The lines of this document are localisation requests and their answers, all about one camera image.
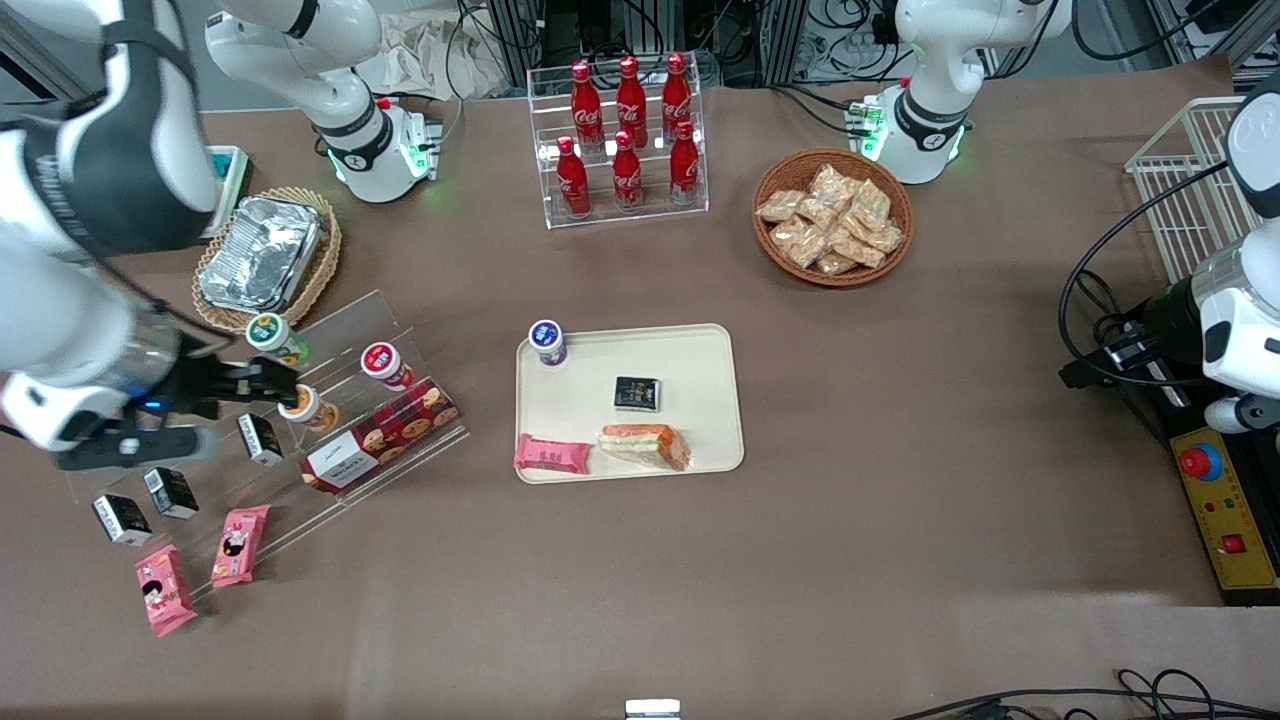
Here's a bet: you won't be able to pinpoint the clear acrylic bottle rack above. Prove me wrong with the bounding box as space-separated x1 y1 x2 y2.
527 62 709 231

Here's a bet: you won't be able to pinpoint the clear acrylic tiered shelf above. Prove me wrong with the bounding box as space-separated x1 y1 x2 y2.
62 290 471 601

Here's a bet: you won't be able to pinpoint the black floor cables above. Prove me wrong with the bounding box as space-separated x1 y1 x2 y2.
890 668 1280 720

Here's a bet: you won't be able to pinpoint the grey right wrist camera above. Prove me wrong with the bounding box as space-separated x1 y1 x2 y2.
55 427 219 471

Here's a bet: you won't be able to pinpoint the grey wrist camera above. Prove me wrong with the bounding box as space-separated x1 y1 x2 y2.
1203 394 1280 434
55 427 219 471

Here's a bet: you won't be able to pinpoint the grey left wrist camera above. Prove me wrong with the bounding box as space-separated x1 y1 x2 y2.
1203 394 1280 434

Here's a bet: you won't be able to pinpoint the red emergency stop button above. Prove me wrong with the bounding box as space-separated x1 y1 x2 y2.
1178 442 1223 483

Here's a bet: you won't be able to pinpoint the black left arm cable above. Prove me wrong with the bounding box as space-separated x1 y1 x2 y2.
1058 160 1241 446

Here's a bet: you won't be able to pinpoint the crumpled white plastic sheet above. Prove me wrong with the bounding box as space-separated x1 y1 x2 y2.
360 10 511 101

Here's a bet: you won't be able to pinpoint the red cola bottle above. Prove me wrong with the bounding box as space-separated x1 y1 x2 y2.
616 55 649 151
669 120 702 206
570 60 604 153
556 136 591 219
662 52 694 141
612 130 644 213

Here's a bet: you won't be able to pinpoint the background equipment rack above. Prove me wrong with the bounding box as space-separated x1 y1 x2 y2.
455 0 901 91
1140 0 1280 96

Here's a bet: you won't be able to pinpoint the black and yellow control box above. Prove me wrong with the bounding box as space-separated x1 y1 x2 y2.
1135 380 1280 608

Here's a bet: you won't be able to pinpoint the small bottle green cap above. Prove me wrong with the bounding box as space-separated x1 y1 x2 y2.
246 312 311 368

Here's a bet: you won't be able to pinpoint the small bottle blue cap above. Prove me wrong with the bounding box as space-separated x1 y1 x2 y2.
528 319 568 368

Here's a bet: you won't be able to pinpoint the aluminium foil container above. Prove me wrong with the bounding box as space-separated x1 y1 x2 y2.
198 195 323 313

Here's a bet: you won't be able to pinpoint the red plaid cookie box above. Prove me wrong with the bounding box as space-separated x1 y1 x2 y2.
300 378 461 496

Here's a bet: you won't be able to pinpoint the white wire basket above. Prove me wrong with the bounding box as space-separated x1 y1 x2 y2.
1125 97 1261 286

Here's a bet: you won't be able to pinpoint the small bottle orange label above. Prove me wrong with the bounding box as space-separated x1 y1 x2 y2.
280 385 341 434

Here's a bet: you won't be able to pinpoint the cream plastic tray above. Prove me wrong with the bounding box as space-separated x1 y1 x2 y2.
514 323 746 486

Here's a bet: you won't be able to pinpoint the oval wicker basket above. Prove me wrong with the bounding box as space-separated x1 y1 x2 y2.
192 187 343 336

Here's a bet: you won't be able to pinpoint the white rectangular bin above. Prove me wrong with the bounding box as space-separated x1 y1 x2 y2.
205 145 251 241

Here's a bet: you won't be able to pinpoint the triangle sandwich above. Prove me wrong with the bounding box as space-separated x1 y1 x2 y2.
597 424 693 473

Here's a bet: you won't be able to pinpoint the round wicker basket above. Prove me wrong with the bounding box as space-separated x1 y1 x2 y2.
752 148 915 289

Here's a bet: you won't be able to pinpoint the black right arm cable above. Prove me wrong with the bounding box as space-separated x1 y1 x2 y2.
60 240 236 356

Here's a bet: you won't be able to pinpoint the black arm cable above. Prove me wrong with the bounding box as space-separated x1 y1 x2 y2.
60 240 236 356
1058 160 1241 446

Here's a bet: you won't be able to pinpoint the small bottle red cap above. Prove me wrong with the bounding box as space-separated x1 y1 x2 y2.
360 342 416 393

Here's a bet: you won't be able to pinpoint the pink snack packet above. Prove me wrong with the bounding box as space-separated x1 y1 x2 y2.
135 545 199 639
210 505 273 589
514 434 593 475

